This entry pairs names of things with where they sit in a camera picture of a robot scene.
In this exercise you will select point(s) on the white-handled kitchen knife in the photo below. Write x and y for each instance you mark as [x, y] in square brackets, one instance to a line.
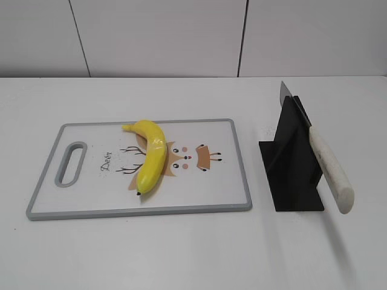
[339, 184]

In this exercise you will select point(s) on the black knife stand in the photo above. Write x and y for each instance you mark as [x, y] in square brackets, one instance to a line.
[292, 169]

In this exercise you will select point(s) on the yellow plastic banana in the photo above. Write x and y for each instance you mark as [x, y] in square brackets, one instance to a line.
[148, 173]

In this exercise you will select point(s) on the white grey-rimmed cutting board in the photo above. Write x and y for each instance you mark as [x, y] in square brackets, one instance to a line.
[92, 168]

